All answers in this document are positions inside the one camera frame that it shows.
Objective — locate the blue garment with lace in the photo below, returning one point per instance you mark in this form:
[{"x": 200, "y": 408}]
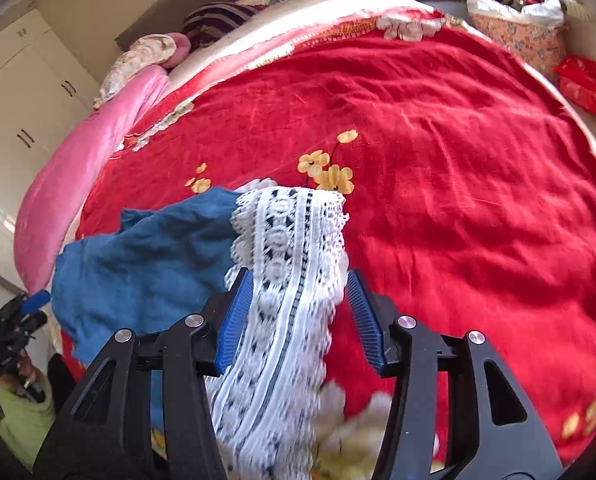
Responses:
[{"x": 143, "y": 270}]

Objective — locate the red bag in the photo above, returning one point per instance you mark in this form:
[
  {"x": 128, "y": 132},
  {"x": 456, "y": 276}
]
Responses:
[{"x": 583, "y": 82}]

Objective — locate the person's left forearm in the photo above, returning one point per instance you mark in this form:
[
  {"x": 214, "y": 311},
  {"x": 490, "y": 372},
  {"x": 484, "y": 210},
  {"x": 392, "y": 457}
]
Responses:
[{"x": 23, "y": 425}]

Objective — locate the person's left hand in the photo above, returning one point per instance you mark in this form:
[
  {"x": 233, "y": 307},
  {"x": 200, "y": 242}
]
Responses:
[{"x": 20, "y": 382}]

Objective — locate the cream bed sheet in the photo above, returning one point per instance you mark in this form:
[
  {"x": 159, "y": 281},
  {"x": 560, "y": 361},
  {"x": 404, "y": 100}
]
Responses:
[{"x": 288, "y": 25}]

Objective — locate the floral fabric basket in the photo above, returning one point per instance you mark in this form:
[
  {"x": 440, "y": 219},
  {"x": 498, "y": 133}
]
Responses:
[{"x": 523, "y": 35}]

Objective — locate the red floral blanket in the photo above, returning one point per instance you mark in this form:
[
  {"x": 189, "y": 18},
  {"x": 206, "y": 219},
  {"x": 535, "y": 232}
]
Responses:
[{"x": 453, "y": 160}]

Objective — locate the cream wardrobe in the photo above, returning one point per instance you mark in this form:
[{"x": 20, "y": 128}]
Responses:
[{"x": 23, "y": 95}]

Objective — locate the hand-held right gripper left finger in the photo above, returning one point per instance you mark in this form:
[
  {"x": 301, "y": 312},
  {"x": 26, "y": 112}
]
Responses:
[{"x": 238, "y": 320}]

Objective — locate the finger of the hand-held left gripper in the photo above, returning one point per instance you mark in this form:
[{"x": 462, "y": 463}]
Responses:
[
  {"x": 35, "y": 320},
  {"x": 38, "y": 300}
]

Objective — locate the floral pillow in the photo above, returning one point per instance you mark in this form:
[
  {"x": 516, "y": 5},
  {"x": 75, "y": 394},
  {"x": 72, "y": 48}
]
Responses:
[{"x": 138, "y": 57}]

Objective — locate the pink quilt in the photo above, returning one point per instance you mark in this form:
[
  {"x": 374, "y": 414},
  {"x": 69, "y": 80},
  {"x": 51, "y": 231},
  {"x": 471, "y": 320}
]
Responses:
[{"x": 73, "y": 185}]

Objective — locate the grey headboard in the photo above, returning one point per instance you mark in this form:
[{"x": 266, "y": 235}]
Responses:
[{"x": 143, "y": 30}]

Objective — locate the striped purple pillow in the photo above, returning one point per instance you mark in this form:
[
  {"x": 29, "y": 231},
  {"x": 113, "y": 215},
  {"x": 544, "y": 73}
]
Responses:
[{"x": 218, "y": 17}]

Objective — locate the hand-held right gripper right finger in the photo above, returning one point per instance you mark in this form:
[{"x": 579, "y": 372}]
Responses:
[{"x": 365, "y": 325}]

